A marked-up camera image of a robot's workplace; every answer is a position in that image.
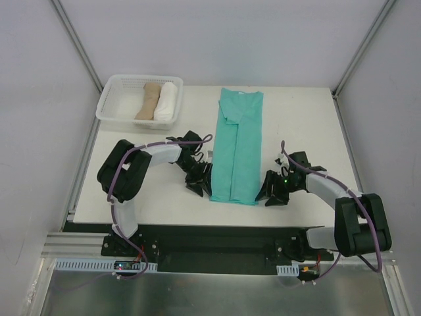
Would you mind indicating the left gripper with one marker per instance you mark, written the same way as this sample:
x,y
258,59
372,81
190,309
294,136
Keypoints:
x,y
198,176

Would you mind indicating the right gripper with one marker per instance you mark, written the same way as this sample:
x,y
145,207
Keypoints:
x,y
274,185

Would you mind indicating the teal t-shirt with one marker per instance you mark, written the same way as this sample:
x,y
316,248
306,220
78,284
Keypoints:
x,y
236,162

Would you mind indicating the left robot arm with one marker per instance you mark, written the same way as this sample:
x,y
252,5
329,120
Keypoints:
x,y
122,174

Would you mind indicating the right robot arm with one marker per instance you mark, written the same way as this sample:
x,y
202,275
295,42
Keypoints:
x,y
360,224

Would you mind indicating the white rolled t-shirt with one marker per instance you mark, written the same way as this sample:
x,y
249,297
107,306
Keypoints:
x,y
166,103

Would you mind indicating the white plastic basket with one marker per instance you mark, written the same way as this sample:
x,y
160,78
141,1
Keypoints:
x,y
122,98

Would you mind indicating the beige rolled t-shirt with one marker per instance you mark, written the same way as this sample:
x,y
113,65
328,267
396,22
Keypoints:
x,y
151,97

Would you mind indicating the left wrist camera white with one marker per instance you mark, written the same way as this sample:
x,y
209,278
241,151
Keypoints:
x,y
210,154

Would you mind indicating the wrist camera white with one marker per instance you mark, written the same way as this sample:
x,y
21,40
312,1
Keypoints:
x,y
283,164
210,154

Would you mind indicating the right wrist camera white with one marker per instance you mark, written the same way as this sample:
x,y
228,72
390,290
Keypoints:
x,y
283,164

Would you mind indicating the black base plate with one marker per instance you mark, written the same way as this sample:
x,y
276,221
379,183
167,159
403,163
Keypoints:
x,y
216,249

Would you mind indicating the right white cable duct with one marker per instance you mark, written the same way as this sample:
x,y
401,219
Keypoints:
x,y
288,270

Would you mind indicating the white cable duct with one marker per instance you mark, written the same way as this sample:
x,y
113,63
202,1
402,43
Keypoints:
x,y
103,265
288,270

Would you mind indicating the aluminium rail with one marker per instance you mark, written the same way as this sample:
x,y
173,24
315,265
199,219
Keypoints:
x,y
73,244

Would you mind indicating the left white cable duct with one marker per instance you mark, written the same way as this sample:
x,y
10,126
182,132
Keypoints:
x,y
103,265

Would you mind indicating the right aluminium frame post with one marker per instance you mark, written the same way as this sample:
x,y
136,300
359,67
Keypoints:
x,y
368,38

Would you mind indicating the aluminium frame post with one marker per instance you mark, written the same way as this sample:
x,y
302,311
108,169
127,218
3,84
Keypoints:
x,y
77,43
368,38

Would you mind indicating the left aluminium frame post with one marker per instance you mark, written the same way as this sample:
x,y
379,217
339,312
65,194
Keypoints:
x,y
77,43

